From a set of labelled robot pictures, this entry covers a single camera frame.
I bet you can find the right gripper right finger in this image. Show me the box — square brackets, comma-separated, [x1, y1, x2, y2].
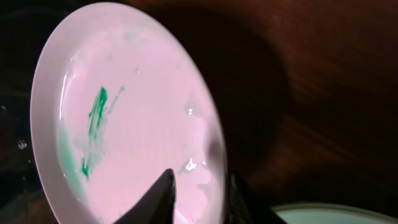
[226, 172, 286, 224]

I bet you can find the round black tray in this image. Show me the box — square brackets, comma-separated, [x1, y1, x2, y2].
[1, 1, 68, 223]

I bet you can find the white plate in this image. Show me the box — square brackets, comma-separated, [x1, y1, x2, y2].
[272, 203, 397, 224]
[30, 2, 226, 223]

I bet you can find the white plate top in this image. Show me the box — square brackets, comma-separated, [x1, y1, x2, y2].
[30, 2, 226, 223]

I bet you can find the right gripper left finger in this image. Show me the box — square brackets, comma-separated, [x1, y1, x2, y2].
[115, 169, 176, 224]

